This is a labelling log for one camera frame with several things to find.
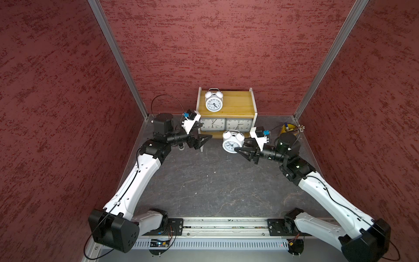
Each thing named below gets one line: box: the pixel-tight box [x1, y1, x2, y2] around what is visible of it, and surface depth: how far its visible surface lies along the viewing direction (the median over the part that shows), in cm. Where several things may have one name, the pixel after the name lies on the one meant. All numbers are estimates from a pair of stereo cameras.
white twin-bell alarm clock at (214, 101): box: [204, 87, 224, 113], surface depth 74 cm
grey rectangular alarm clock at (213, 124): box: [200, 117, 226, 131], surface depth 89 cm
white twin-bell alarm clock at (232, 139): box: [222, 129, 245, 154], surface depth 64 cm
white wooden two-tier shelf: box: [195, 86, 259, 153], surface depth 81 cm
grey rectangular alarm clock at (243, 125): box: [225, 117, 254, 133], surface depth 89 cm
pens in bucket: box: [295, 123, 306, 133], surface depth 93 cm
